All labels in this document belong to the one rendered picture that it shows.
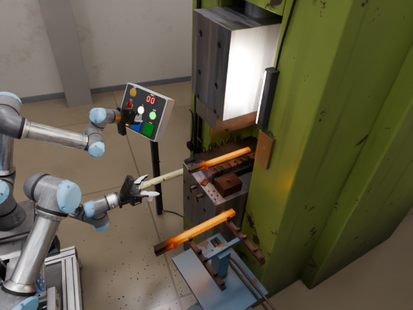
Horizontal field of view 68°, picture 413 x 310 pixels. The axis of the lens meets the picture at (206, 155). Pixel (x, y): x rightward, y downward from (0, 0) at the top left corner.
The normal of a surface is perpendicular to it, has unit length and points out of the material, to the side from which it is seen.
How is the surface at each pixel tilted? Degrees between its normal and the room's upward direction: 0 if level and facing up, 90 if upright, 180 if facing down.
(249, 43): 90
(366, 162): 90
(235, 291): 0
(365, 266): 0
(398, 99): 90
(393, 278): 0
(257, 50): 90
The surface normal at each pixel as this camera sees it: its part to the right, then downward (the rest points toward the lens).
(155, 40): 0.37, 0.61
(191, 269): 0.04, -0.77
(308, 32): -0.86, 0.30
